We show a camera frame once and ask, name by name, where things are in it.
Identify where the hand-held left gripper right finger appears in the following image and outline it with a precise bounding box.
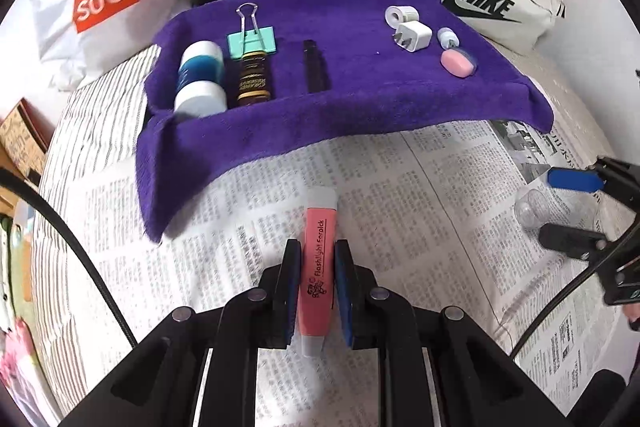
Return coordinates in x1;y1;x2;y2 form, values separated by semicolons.
334;239;573;427

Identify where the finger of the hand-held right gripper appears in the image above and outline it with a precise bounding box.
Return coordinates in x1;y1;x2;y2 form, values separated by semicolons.
547;158;640;205
539;223;611;262

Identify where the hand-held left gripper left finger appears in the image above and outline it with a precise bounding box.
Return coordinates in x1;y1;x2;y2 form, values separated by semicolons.
60;238;304;427

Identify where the pink tube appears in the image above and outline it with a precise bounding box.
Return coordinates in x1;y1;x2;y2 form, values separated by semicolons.
296;188;339;356

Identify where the clear plastic cap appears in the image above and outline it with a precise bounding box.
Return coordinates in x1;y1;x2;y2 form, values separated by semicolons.
515;188;554;233

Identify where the pink eraser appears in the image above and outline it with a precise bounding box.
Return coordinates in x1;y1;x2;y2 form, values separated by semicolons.
440;48;478;78

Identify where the dark bottle with gold print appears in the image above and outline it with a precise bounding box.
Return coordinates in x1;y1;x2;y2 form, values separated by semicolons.
235;51;276;108

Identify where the white charger plug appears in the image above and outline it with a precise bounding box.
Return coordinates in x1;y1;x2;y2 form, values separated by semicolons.
391;22;432;54

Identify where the black cosmetic tube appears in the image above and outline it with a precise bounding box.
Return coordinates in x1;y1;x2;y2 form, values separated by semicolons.
302;39;333;94

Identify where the blue and white bottle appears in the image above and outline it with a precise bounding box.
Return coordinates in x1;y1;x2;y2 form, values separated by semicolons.
173;41;229;122

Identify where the purple towel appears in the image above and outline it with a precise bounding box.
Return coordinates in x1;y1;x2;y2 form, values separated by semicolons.
136;0;555;244

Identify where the white tape roll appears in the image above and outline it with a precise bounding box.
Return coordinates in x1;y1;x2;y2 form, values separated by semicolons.
384;4;420;28

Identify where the green binder clip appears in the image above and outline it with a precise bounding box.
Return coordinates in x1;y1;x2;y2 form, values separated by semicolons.
227;3;279;58

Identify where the newspaper sheet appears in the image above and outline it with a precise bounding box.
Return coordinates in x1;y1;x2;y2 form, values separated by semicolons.
30;42;640;427

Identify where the floral quilt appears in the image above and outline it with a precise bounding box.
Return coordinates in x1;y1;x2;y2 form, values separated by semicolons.
0;207;62;414

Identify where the brown patterned box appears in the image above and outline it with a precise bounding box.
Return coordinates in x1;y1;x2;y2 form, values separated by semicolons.
0;97;56;182

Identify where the black cable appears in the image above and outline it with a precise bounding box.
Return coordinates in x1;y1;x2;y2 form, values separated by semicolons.
0;167;139;349
510;227;640;358

